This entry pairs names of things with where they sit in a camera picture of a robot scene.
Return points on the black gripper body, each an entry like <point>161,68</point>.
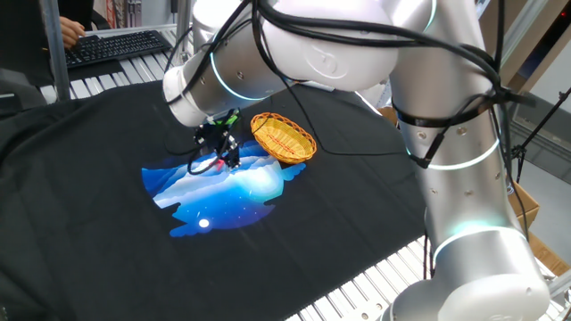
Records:
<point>223,131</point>

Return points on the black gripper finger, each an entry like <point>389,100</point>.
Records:
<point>233,153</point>
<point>204,136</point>

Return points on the red plastic clamp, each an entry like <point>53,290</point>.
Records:
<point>220,166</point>

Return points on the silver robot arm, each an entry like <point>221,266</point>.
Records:
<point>464,178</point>

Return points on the bare person hand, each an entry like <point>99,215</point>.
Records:
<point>71,31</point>

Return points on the orange yellow woven basket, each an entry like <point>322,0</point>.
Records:
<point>285,140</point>

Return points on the black computer keyboard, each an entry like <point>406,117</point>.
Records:
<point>116,46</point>

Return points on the black tripod stand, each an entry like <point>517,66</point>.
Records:
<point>519,151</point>

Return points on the aluminium frame post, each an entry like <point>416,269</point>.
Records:
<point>57,49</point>
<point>522,31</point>
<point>184,22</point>

